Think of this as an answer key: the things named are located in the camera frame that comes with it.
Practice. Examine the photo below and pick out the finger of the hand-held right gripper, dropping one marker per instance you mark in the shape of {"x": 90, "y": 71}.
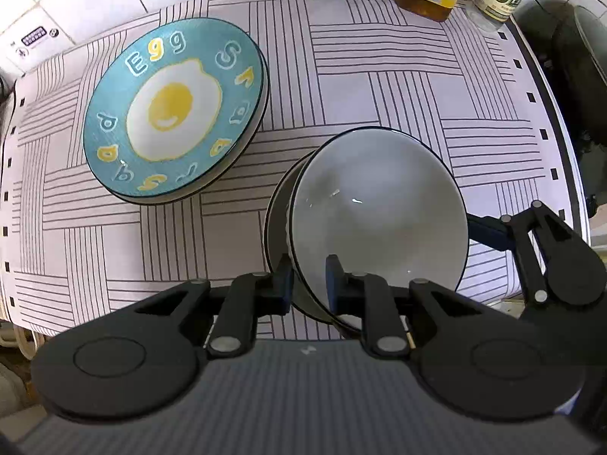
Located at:
{"x": 488, "y": 233}

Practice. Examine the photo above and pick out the teal plate with egg print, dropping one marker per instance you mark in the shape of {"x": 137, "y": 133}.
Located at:
{"x": 170, "y": 109}

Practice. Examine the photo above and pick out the white ribbed bowl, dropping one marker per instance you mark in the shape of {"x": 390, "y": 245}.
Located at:
{"x": 379, "y": 208}
{"x": 277, "y": 218}

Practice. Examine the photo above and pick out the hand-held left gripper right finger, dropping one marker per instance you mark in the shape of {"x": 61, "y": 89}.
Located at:
{"x": 332, "y": 286}

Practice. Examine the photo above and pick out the dark pot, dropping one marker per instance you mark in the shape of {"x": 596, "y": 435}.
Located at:
{"x": 569, "y": 66}

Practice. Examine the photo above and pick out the striped tablecloth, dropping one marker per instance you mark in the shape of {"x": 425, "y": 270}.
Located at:
{"x": 355, "y": 80}

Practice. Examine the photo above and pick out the white plate with sun print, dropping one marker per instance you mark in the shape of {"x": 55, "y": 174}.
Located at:
{"x": 262, "y": 99}

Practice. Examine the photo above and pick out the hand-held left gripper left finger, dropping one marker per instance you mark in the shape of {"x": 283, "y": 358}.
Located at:
{"x": 284, "y": 286}

